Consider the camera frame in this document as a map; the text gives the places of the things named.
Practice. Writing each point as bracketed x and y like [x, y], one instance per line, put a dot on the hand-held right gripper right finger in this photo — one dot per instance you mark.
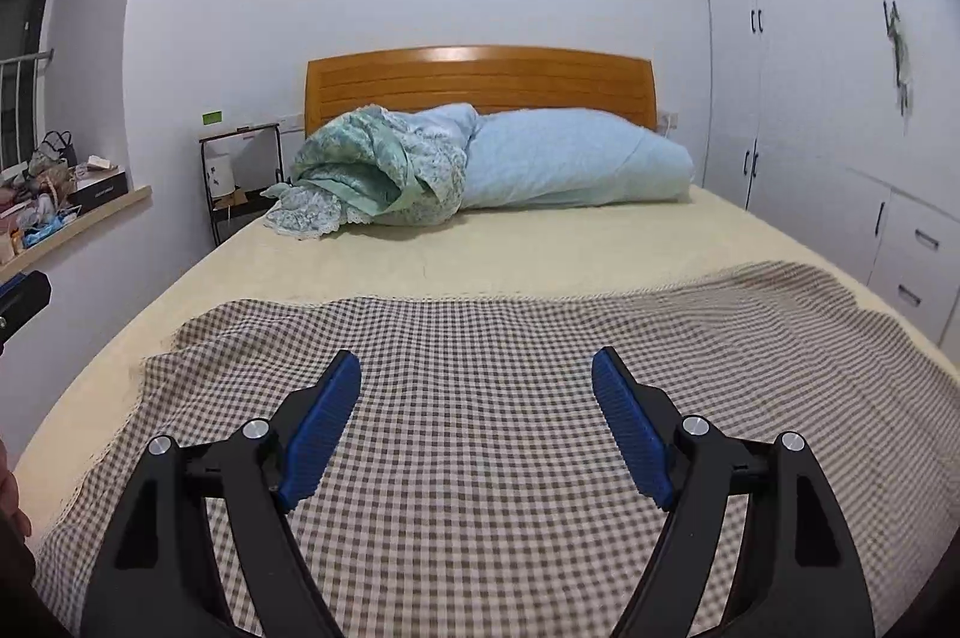
[630, 428]

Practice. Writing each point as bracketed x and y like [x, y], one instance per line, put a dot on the bed with cream sheet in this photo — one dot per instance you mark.
[525, 248]

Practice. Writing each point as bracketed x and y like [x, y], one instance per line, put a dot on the pile of clutter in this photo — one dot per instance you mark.
[37, 211]

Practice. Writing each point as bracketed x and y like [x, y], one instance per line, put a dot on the green floral quilt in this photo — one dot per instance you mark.
[360, 166]

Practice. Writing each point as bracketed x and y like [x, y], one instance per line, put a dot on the white wardrobe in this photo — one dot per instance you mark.
[817, 83]

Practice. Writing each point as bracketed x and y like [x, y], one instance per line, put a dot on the metal window railing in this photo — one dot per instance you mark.
[22, 61]

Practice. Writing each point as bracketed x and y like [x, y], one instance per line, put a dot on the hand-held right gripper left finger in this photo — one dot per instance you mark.
[322, 428]

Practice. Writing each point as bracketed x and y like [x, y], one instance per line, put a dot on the grey hanging ornament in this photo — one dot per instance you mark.
[898, 53]

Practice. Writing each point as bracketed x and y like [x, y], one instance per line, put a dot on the small white appliance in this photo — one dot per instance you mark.
[220, 175]

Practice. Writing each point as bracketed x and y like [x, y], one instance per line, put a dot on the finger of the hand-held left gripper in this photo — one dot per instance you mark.
[26, 301]

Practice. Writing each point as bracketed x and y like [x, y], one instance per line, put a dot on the person's left forearm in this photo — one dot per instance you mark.
[22, 593]

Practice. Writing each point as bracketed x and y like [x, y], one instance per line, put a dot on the brown checkered blanket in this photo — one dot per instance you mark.
[480, 323]

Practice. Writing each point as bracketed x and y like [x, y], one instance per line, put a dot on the person's left hand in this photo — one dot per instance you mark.
[9, 495]

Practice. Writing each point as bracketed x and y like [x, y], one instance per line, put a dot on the white wall socket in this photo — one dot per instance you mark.
[667, 121]
[289, 122]

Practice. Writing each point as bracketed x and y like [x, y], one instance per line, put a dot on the black flat box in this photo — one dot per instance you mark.
[97, 193]

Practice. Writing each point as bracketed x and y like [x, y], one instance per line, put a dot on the wooden headboard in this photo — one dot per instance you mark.
[480, 76]

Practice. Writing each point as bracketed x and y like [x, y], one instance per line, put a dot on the woven handbag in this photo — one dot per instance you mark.
[56, 151]

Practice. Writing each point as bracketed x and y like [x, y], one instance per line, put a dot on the light blue pillow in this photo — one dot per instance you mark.
[570, 158]

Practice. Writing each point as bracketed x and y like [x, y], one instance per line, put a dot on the black metal bedside rack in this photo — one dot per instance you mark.
[240, 197]

